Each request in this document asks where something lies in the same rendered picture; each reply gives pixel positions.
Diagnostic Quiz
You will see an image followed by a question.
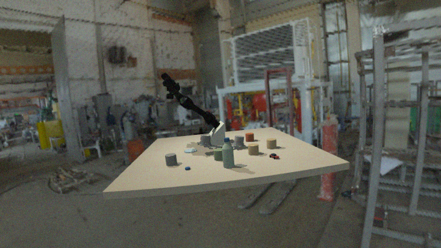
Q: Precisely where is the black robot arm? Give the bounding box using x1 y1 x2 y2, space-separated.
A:
161 73 220 129

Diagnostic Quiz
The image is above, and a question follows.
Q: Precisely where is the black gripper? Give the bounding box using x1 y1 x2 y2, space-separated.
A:
167 87 174 99

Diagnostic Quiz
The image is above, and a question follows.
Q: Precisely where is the grey cylinder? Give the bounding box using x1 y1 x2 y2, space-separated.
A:
201 134 211 143
165 153 177 166
234 135 244 144

